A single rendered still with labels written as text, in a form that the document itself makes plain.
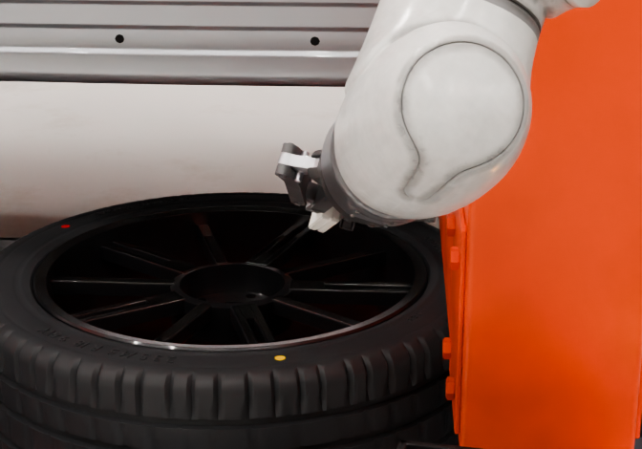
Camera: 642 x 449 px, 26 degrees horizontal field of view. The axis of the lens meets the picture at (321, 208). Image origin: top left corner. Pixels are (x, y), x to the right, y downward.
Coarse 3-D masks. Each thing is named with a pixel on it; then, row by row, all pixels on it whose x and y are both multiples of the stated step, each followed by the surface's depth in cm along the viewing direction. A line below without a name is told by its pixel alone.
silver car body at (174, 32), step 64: (0, 0) 170; (64, 0) 169; (128, 0) 169; (192, 0) 168; (256, 0) 168; (320, 0) 167; (0, 64) 173; (64, 64) 172; (128, 64) 172; (192, 64) 171; (256, 64) 171; (320, 64) 170
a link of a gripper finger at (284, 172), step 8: (288, 144) 103; (288, 152) 103; (296, 152) 103; (280, 168) 102; (288, 168) 102; (280, 176) 103; (288, 176) 102; (304, 176) 106; (288, 184) 105; (296, 184) 104; (304, 184) 107; (288, 192) 108; (296, 192) 107; (304, 192) 108; (296, 200) 110; (304, 200) 110
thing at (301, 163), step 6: (282, 156) 103; (288, 156) 102; (294, 156) 102; (300, 156) 102; (306, 156) 103; (282, 162) 102; (288, 162) 102; (294, 162) 102; (300, 162) 102; (306, 162) 102; (312, 162) 102; (294, 168) 103; (300, 168) 102; (306, 168) 102; (300, 174) 103; (306, 174) 104; (294, 180) 103; (300, 180) 103
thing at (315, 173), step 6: (318, 150) 101; (312, 156) 102; (318, 156) 101; (318, 162) 100; (312, 168) 101; (318, 168) 100; (312, 174) 101; (318, 174) 100; (318, 180) 101; (324, 186) 98; (330, 198) 98; (336, 204) 98; (342, 210) 98; (348, 216) 98; (360, 222) 98; (366, 222) 98; (372, 222) 98
